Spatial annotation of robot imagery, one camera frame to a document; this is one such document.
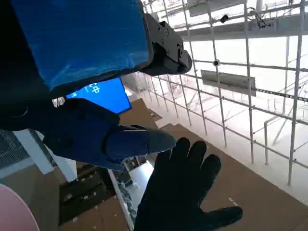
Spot pink bowl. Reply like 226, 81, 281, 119
0, 184, 40, 231

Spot dark shelf unit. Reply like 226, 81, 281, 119
59, 162, 114, 226

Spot large white mesh cabinet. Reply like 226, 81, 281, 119
0, 128, 78, 183

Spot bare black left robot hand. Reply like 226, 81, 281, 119
0, 0, 193, 172

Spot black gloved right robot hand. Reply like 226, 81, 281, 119
133, 137, 244, 231

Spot bright blue computer screen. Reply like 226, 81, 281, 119
66, 77, 132, 114

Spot grey ceiling light fixture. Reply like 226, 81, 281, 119
201, 69, 257, 97

